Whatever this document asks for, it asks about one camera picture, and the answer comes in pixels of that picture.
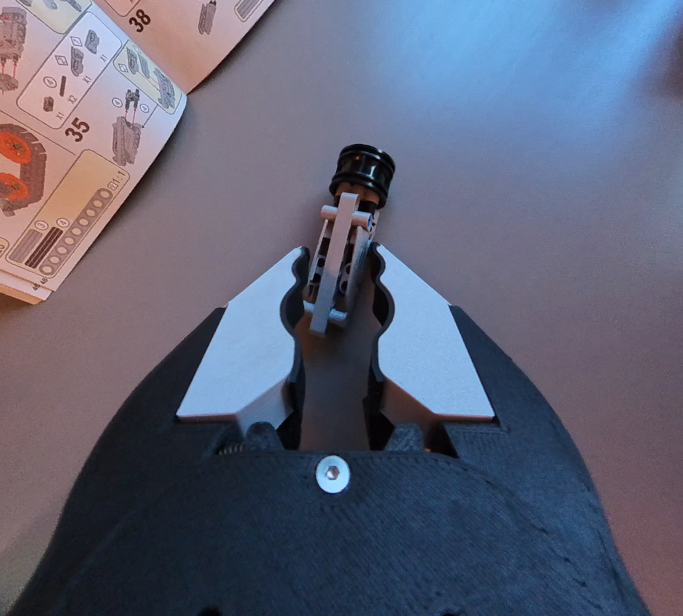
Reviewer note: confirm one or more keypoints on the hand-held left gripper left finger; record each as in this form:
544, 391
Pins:
240, 354

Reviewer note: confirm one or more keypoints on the grey brick assembly black wheel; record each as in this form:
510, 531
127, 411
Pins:
337, 264

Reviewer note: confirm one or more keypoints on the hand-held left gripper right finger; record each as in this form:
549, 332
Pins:
432, 354

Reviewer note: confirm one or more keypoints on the open building instruction booklet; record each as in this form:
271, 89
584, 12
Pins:
106, 67

